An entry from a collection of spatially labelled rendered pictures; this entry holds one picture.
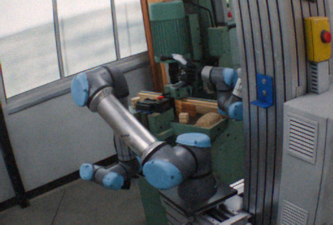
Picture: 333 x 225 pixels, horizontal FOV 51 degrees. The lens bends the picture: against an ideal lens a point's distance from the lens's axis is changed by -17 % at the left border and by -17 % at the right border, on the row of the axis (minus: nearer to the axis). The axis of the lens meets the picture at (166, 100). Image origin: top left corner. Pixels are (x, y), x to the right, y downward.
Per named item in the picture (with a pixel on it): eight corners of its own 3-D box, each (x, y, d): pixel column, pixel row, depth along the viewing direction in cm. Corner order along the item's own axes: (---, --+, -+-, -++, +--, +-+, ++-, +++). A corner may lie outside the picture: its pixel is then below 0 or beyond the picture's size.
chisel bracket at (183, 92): (165, 101, 213) (163, 86, 210) (182, 93, 223) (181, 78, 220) (177, 103, 208) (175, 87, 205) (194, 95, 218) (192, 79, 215)
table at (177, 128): (105, 127, 218) (103, 117, 216) (144, 110, 239) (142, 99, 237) (198, 149, 179) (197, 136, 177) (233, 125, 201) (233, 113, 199)
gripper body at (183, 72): (175, 63, 178) (198, 65, 170) (188, 64, 184) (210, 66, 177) (175, 80, 179) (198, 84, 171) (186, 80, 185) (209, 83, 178)
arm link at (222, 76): (231, 92, 163) (229, 71, 161) (209, 88, 170) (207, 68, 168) (240, 86, 169) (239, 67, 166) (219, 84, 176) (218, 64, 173)
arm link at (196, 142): (218, 164, 145) (217, 131, 141) (197, 181, 135) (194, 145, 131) (192, 158, 153) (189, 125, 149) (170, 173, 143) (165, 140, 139)
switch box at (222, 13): (216, 22, 215) (212, -5, 210) (225, 20, 222) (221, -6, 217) (225, 22, 211) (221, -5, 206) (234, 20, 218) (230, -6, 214)
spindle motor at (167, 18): (147, 62, 207) (141, 4, 198) (170, 54, 220) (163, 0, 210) (175, 64, 196) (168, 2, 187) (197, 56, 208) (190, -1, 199)
